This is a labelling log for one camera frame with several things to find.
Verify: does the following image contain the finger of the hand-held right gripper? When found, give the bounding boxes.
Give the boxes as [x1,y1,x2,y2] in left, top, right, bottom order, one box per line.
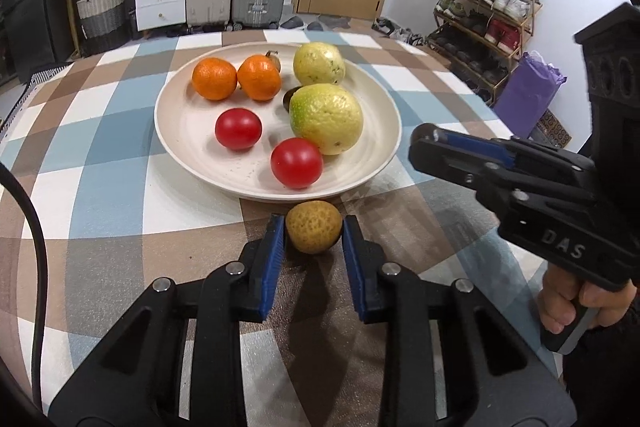
[432,129,597,174]
[407,123,532,208]

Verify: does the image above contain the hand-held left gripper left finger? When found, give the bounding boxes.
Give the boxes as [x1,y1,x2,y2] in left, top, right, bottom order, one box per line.
[47,214,287,427]

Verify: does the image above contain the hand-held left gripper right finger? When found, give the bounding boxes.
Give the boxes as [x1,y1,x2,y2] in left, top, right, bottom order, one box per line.
[341,215,578,427]

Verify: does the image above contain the brown-yellow speckled fruit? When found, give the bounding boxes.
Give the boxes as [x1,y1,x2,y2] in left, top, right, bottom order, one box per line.
[285,200,344,254]

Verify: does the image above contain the red tomato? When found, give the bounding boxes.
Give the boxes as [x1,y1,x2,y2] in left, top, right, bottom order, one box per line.
[215,108,263,151]
[270,137,324,188]

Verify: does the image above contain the large green-yellow citrus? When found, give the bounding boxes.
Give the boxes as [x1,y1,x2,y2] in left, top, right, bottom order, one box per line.
[289,83,364,156]

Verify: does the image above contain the cream round plate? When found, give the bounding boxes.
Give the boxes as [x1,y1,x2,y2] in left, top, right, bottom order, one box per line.
[154,42,402,201]

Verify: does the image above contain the dark purple mangosteen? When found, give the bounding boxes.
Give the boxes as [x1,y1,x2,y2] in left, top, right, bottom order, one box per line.
[281,86,303,112]

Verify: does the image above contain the orange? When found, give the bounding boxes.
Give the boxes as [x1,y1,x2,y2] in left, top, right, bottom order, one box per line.
[192,57,238,101]
[237,55,282,102]

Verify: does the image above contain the person's right forearm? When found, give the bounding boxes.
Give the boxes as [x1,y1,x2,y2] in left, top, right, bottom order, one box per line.
[565,297,640,427]

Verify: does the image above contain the person's right hand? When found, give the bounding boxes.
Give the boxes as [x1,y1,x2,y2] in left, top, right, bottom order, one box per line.
[537,264,639,336]

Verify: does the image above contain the purple bag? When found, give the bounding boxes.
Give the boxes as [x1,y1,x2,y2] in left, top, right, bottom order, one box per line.
[493,51,567,138]

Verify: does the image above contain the patterned woven mat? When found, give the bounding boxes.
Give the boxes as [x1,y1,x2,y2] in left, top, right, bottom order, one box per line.
[527,109,572,148]

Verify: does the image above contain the metal shoe rack with shoes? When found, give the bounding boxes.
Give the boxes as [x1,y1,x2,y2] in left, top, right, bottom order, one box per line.
[427,0,543,105]

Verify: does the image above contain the pair of sneakers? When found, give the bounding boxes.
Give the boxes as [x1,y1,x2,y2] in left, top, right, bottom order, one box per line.
[372,17,426,46]

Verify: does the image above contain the yellow guava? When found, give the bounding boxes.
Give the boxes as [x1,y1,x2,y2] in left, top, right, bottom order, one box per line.
[293,42,346,86]

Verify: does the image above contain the checkered tablecloth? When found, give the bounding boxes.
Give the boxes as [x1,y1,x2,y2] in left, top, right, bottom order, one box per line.
[0,29,596,427]

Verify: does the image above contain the striped-edge floor rug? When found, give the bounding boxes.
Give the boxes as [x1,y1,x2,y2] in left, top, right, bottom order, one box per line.
[0,62,76,142]

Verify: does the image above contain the woven laundry basket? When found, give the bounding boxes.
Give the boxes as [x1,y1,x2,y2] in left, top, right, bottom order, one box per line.
[76,0,126,55]

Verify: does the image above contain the black refrigerator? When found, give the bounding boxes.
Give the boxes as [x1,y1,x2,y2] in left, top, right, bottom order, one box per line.
[0,0,76,82]

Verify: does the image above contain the black cable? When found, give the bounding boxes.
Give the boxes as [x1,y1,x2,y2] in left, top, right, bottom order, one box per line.
[0,162,48,418]

